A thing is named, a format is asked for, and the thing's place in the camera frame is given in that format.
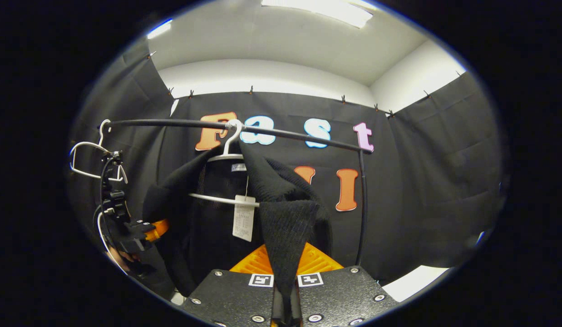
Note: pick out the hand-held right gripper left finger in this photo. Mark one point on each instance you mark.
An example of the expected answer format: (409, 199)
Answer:
(235, 295)

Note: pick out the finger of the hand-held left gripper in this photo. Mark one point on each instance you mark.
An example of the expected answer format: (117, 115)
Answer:
(156, 229)

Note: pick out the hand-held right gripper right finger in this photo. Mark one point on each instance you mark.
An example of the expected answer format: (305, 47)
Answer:
(340, 295)

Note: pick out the black knit jacket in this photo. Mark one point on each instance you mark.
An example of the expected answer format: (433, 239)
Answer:
(285, 227)

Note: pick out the black clothes rack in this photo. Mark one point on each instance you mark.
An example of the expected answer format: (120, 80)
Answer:
(308, 136)

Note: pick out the black backdrop cloth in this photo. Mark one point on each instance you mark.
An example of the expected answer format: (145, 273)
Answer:
(421, 181)

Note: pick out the small ceiling light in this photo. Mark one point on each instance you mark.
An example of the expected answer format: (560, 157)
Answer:
(159, 29)

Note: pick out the large ceiling light panel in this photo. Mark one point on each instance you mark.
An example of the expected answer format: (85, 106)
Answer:
(326, 9)

